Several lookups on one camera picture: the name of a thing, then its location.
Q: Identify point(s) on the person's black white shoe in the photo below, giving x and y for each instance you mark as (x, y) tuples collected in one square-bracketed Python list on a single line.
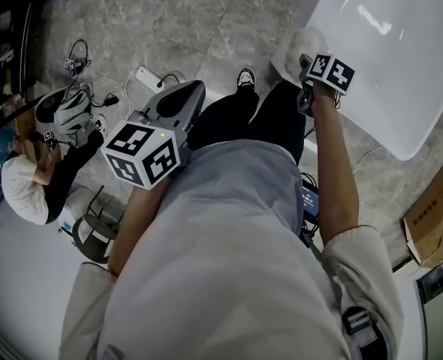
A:
[(246, 77)]

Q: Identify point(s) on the person's right forearm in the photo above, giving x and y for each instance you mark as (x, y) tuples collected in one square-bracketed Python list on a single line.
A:
[(334, 171)]

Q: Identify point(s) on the black power adapter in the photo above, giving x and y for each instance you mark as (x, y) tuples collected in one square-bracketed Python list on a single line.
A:
[(110, 99)]

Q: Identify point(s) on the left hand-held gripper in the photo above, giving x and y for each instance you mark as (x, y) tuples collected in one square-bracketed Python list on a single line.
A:
[(139, 152)]

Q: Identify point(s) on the white bathtub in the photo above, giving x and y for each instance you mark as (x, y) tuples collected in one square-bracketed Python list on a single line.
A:
[(394, 88)]

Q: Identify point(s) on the brown cardboard box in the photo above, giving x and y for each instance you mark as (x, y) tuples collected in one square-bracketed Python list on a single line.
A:
[(431, 216)]

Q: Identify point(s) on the black metal stool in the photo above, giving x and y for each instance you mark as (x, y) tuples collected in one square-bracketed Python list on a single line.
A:
[(94, 234)]

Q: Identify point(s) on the person's left forearm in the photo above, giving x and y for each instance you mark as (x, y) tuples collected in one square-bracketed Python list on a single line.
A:
[(135, 219)]

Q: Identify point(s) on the black metal rack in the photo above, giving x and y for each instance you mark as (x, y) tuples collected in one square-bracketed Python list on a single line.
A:
[(7, 39)]

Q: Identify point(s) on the person's grey shirt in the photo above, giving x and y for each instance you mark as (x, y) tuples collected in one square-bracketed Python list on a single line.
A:
[(221, 257)]

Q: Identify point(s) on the black device with blue screen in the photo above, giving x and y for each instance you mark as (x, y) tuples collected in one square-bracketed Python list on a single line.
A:
[(309, 204)]

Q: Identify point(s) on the white vented helmet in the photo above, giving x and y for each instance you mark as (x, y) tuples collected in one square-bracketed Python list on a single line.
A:
[(71, 114)]

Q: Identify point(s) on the white power strip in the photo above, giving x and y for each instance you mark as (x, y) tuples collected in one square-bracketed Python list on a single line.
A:
[(149, 78)]

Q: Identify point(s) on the white appliance with dark window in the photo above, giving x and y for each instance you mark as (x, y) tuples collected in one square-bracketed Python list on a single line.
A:
[(439, 294)]

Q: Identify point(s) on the person's black trousers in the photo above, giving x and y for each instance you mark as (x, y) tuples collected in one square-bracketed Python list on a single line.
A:
[(236, 118)]

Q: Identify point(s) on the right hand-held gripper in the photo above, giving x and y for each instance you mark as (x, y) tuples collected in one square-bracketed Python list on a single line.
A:
[(332, 71)]

